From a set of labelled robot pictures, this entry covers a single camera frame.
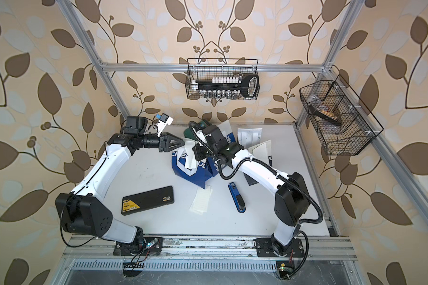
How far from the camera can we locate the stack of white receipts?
2.83ft

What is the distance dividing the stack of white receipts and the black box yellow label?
0.36 ft

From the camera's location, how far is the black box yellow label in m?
0.86
